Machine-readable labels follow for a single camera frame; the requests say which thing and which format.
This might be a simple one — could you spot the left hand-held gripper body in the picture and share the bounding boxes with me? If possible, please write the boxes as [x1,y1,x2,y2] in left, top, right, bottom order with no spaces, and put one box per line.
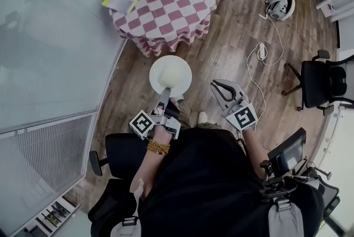
[129,100,182,140]

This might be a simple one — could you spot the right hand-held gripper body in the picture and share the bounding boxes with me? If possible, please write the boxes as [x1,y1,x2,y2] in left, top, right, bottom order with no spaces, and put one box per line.
[221,94,259,134]

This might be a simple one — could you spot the white round plate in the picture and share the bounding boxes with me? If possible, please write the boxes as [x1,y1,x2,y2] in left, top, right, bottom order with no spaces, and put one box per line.
[149,55,193,98]

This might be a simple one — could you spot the person's left forearm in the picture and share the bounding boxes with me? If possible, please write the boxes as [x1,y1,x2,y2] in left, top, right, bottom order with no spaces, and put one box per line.
[129,125,174,201]

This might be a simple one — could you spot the person's right forearm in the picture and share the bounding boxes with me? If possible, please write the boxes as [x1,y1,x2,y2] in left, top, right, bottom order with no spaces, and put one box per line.
[243,129,270,178]

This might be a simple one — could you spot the round table with checkered cloth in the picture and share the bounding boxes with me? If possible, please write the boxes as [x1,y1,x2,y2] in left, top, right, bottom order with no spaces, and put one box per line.
[108,0,218,57]

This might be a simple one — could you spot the person's khaki trousers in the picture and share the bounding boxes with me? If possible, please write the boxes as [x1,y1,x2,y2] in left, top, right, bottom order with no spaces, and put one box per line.
[176,99,222,130]

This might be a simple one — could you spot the person's white shoe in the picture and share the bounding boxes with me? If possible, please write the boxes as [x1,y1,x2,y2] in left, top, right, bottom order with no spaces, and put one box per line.
[196,110,209,124]

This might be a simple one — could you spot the black chest monitor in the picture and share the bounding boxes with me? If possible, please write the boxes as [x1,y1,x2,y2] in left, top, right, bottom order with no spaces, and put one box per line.
[267,127,307,176]

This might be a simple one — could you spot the black padded office chair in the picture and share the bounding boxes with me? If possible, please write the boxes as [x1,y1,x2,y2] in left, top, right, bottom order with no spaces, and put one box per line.
[88,133,147,180]

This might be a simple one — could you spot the person's black shirt torso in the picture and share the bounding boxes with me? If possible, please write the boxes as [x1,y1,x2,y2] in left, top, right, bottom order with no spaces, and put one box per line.
[87,128,326,237]

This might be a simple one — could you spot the black office chair with headrest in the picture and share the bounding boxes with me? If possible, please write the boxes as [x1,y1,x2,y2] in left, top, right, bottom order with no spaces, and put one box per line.
[282,49,354,117]

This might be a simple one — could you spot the black mesh office chair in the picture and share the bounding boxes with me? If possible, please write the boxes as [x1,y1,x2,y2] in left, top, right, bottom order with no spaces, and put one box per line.
[301,166,341,220]

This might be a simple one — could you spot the brown bead bracelet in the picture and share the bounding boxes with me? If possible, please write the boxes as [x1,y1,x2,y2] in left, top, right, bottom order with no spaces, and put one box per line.
[146,138,171,156]

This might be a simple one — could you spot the white power strip cable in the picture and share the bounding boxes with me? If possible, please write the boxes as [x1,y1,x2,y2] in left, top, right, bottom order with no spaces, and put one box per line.
[245,42,268,131]

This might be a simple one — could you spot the white grey headset with straps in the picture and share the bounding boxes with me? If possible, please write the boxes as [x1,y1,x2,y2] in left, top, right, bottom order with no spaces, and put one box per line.
[265,0,296,22]

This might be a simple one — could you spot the gray shoulder strap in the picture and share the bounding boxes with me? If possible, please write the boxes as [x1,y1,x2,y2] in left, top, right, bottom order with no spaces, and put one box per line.
[112,216,142,237]
[267,197,305,237]

